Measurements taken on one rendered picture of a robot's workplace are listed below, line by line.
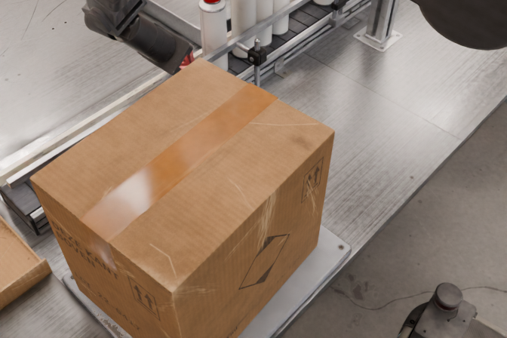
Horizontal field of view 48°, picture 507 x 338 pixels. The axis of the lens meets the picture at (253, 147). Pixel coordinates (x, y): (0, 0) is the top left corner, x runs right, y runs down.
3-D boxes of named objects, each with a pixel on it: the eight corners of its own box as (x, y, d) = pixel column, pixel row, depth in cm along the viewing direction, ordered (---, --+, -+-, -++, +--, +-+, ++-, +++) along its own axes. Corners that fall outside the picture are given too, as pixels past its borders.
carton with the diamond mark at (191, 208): (209, 173, 103) (199, 55, 83) (318, 245, 93) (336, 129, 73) (78, 290, 87) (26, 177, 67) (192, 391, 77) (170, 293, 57)
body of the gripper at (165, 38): (159, 25, 107) (134, 9, 100) (196, 47, 102) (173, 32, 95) (141, 55, 107) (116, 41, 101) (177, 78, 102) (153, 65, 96)
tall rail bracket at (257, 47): (241, 87, 122) (241, 23, 110) (266, 102, 119) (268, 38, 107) (231, 94, 121) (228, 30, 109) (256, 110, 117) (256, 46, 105)
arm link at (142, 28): (127, 44, 92) (142, 12, 91) (98, 32, 95) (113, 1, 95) (152, 58, 98) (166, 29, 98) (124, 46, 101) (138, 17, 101)
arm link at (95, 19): (97, 16, 86) (133, -23, 89) (50, -3, 91) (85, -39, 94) (132, 65, 96) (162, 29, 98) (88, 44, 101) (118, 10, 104)
